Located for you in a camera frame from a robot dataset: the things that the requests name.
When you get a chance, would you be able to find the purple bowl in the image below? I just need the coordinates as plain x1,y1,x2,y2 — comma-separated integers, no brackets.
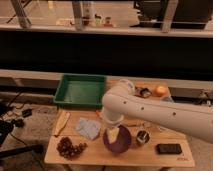
103,125,132,154

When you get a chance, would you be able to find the wooden spatula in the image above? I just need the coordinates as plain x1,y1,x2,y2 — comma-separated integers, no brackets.
54,111,70,137

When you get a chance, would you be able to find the dark round object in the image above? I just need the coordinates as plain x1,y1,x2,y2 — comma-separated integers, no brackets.
136,88,152,98

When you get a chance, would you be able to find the bunch of dark grapes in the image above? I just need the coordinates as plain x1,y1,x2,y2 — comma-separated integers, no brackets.
57,137,87,160

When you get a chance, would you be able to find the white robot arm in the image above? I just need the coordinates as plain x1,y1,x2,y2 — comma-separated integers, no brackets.
101,79,213,143

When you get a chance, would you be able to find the wooden table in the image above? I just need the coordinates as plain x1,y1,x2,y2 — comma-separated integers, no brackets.
44,79,196,168

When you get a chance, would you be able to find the orange fruit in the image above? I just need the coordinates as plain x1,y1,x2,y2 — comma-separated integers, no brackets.
155,86,167,97

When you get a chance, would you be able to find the light blue towel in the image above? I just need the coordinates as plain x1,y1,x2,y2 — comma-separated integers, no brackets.
75,118,101,140

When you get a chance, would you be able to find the green plastic tray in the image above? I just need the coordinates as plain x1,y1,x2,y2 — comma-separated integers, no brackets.
54,74,106,109

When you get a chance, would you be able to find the black phone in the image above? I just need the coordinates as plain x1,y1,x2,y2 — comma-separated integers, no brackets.
156,144,182,154

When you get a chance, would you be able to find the small metal cup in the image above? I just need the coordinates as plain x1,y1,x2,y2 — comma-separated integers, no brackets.
136,131,150,146

